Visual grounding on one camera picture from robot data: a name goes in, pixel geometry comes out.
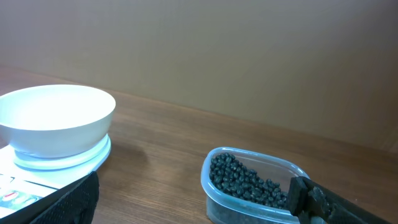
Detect clear plastic container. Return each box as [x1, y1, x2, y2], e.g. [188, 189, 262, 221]
[201, 147, 306, 224]

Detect white digital kitchen scale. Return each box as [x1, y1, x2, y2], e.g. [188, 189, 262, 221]
[1, 135, 111, 218]

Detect white bowl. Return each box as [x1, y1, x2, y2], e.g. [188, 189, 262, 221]
[1, 85, 116, 158]

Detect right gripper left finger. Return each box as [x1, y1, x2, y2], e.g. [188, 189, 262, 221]
[1, 171, 100, 224]

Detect black beans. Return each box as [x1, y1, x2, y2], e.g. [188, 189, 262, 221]
[209, 152, 288, 209]

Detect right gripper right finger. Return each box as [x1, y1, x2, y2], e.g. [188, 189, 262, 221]
[285, 176, 389, 224]

